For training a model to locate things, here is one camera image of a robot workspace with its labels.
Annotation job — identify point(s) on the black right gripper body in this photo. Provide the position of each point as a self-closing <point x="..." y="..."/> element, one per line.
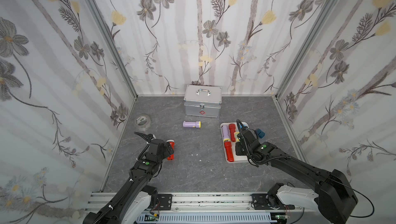
<point x="242" y="145"/>

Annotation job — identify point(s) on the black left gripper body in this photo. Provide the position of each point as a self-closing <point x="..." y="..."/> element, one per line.
<point x="167" y="150"/>

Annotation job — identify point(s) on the white plastic tray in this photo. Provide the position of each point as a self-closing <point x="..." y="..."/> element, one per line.
<point x="237" y="158"/>

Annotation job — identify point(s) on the short red flashlight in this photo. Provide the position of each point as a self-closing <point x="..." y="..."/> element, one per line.
<point x="232" y="129"/>

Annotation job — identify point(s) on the purple flashlight yellow rim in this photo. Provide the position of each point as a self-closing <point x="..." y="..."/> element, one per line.
<point x="192" y="124"/>

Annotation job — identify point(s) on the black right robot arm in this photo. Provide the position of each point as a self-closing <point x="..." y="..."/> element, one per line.
<point x="327" y="192"/>

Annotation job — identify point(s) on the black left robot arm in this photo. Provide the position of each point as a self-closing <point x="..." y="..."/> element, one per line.
<point x="124" y="206"/>

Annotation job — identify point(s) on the small blue block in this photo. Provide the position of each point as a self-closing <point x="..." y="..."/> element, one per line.
<point x="260" y="133"/>

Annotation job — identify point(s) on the clear packing tape roll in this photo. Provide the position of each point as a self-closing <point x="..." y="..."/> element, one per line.
<point x="142" y="122"/>

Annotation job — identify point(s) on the silver metal first-aid case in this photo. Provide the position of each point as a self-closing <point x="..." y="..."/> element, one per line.
<point x="203" y="101"/>

